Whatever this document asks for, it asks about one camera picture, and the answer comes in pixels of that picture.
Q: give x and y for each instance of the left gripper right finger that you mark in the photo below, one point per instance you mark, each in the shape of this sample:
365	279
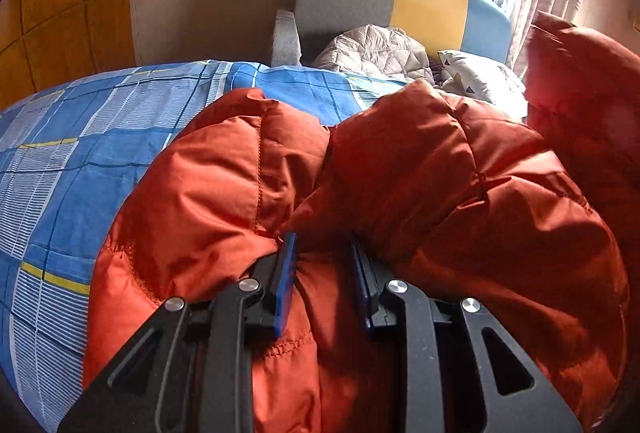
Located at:
455	368

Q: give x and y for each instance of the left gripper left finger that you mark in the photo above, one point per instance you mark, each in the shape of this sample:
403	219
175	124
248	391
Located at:
188	368

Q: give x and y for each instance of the orange down puffer jacket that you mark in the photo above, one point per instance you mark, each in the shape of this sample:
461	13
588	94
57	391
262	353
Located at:
538	219

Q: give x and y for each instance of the blue plaid bed sheet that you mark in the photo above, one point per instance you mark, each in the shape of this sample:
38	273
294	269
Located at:
70	156

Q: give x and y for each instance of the white printed pillow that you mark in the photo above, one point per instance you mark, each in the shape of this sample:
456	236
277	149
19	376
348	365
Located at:
484	80

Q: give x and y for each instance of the orange wooden wardrobe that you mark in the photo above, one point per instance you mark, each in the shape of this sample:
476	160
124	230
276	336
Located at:
45	43

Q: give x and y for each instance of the grey yellow blue headboard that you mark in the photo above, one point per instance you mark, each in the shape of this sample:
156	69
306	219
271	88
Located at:
473	26

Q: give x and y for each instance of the grey bed side rail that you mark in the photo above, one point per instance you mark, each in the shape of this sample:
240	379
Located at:
285	46

